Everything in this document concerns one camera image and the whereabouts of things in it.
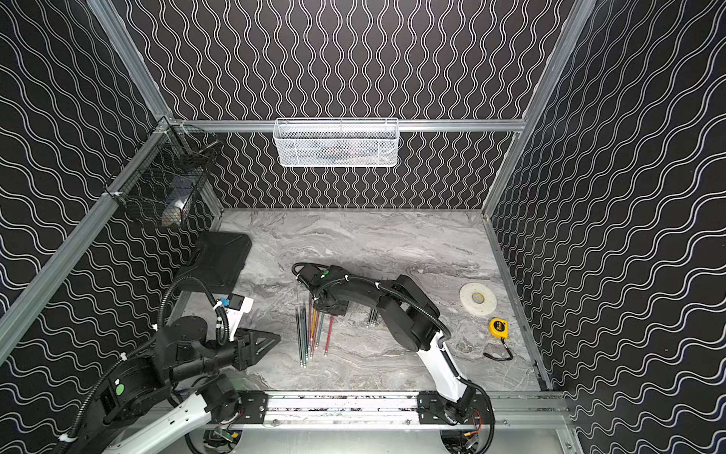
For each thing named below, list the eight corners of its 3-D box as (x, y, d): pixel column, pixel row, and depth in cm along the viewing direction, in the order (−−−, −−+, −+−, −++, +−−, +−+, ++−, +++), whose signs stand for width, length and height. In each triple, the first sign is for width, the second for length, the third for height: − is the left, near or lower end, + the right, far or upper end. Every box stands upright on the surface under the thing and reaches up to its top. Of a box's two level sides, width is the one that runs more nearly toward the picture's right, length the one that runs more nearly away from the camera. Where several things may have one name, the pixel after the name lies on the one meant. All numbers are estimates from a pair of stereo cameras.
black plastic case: (178, 294, 98) (168, 284, 93) (202, 243, 112) (194, 232, 107) (236, 294, 98) (229, 284, 93) (252, 243, 112) (247, 232, 107)
